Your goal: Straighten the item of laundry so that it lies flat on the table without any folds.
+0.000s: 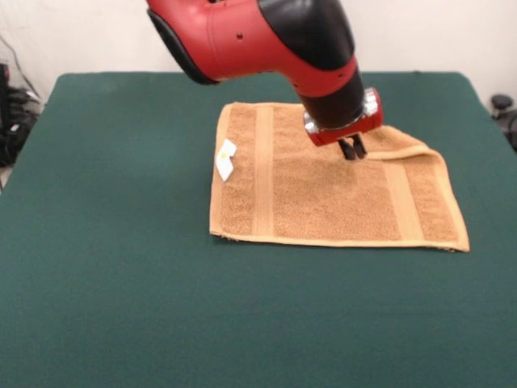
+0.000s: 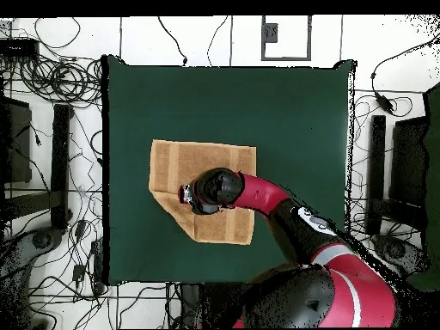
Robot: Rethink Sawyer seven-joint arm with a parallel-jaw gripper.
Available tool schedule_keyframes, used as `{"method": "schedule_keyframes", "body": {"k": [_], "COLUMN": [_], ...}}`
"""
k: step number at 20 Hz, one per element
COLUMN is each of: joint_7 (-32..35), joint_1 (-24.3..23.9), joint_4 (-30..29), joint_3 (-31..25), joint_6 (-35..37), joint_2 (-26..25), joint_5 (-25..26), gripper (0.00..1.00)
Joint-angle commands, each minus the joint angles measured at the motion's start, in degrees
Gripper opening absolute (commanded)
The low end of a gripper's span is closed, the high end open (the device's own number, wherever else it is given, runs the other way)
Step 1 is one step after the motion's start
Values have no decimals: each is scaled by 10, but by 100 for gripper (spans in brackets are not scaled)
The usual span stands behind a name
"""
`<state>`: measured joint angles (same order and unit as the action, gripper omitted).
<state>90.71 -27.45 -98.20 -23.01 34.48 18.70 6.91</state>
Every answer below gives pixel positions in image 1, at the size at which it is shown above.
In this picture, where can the dark green table cloth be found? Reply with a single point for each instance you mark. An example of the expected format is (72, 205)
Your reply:
(121, 283)

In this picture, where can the tan terry towel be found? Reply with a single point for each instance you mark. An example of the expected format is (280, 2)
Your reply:
(323, 194)

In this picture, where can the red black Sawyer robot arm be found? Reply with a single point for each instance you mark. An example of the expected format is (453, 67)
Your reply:
(242, 40)

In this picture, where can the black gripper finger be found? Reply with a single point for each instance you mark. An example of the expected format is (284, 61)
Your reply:
(348, 150)
(359, 146)

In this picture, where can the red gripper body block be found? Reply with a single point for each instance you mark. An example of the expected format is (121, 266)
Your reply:
(355, 129)

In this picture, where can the dark grey stand base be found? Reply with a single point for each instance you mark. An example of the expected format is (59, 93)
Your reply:
(503, 102)
(16, 121)

